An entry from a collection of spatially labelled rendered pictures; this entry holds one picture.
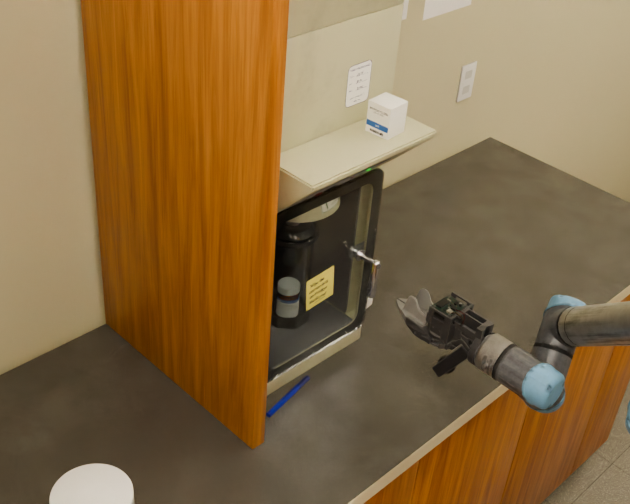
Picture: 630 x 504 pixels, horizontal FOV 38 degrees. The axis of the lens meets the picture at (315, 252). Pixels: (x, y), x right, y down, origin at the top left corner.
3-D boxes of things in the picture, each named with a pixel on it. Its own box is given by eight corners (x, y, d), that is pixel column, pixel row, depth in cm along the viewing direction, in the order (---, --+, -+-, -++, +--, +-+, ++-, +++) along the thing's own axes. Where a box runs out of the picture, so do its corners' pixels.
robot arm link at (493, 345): (511, 367, 170) (485, 387, 165) (492, 354, 172) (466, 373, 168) (519, 336, 166) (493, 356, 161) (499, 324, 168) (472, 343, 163)
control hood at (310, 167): (260, 209, 156) (263, 158, 150) (385, 153, 176) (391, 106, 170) (307, 239, 150) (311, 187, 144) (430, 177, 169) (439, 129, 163)
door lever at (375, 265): (359, 284, 189) (351, 289, 188) (364, 247, 184) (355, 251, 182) (378, 296, 186) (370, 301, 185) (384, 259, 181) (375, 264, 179)
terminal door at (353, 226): (257, 385, 181) (265, 218, 158) (361, 323, 199) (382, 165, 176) (260, 388, 180) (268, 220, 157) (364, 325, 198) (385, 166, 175)
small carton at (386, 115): (364, 130, 161) (368, 99, 158) (382, 121, 164) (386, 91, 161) (386, 140, 159) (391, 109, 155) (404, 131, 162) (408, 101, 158)
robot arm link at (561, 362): (578, 366, 175) (567, 351, 166) (560, 421, 173) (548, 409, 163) (539, 355, 179) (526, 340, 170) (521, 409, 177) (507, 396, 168)
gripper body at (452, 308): (450, 288, 174) (501, 319, 167) (444, 323, 179) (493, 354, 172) (425, 304, 169) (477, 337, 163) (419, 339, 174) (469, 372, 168)
